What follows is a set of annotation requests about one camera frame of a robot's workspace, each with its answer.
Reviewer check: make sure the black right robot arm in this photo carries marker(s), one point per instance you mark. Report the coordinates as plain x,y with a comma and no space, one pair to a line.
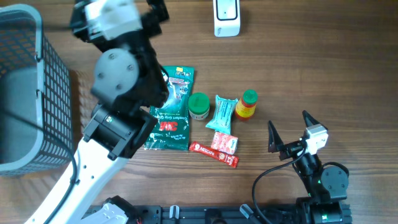
326,183

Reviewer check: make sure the red snack pack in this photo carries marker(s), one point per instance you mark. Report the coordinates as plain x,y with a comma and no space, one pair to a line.
225,143

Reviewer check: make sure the white barcode scanner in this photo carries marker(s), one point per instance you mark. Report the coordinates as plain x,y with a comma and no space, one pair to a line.
227,21

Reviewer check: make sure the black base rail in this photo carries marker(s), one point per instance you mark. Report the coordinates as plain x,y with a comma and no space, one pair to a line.
285,213

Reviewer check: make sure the green 3M gloves packet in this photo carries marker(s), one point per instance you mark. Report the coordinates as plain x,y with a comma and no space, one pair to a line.
172,130

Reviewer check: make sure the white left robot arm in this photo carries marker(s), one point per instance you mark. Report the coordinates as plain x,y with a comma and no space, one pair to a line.
127,80

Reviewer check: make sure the grey plastic shopping basket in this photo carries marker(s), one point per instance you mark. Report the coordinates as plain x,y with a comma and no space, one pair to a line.
36,90

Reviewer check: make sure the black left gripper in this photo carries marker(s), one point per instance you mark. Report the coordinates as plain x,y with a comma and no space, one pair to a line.
150,24

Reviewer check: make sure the green lid small jar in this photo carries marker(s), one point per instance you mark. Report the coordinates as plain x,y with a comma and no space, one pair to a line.
199,106

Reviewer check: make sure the sriracha sauce bottle green cap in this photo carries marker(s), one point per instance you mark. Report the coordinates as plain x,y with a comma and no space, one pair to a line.
246,106

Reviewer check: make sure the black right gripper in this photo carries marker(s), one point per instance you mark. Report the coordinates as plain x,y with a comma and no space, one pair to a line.
276,144

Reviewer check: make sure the light teal tissue pack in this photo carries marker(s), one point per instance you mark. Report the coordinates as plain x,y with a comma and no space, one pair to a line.
221,121

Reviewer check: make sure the red small sachet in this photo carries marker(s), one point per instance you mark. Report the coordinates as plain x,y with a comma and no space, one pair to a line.
230,160

